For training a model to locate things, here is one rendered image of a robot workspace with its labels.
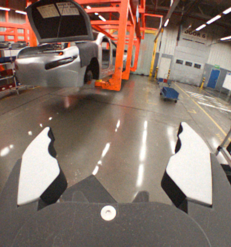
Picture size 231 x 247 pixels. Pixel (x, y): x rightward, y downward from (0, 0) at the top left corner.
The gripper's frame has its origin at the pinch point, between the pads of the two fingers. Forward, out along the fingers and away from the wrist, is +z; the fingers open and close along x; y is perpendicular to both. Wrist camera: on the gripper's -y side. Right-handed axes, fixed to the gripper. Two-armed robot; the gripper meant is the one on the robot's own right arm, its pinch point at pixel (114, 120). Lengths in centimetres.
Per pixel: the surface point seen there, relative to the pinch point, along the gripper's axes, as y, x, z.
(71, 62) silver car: -7, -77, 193
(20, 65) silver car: -20, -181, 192
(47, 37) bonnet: -81, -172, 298
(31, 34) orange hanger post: -114, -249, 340
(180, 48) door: -109, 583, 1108
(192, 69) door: 76, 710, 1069
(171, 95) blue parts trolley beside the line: 124, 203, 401
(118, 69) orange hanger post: 19, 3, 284
